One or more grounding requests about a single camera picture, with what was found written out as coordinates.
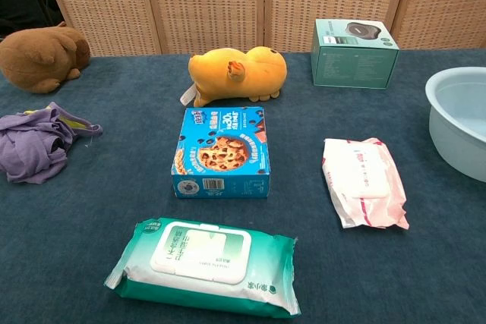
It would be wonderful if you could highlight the purple cloth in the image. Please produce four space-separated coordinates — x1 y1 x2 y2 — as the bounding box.
0 102 103 184

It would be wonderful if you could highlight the blue cookie box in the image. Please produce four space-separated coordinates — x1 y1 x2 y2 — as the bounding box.
170 106 271 200

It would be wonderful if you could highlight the teal product box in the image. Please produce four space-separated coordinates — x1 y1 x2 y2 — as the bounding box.
310 18 401 90

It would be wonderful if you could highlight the light blue plastic basin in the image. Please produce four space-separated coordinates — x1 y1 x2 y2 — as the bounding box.
424 66 486 184

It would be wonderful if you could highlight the yellow capybara plush toy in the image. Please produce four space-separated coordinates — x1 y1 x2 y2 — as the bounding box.
179 46 289 108

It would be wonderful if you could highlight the pink wet wipes pack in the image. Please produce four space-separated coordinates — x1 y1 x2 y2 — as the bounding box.
321 137 410 231

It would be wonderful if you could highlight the green wet wipes pack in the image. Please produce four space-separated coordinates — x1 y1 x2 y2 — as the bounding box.
104 217 302 320

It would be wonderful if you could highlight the wicker folding screen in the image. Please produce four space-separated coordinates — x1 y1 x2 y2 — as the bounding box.
37 0 486 58

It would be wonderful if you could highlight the brown capybara plush toy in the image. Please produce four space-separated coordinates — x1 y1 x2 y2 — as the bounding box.
0 21 92 94

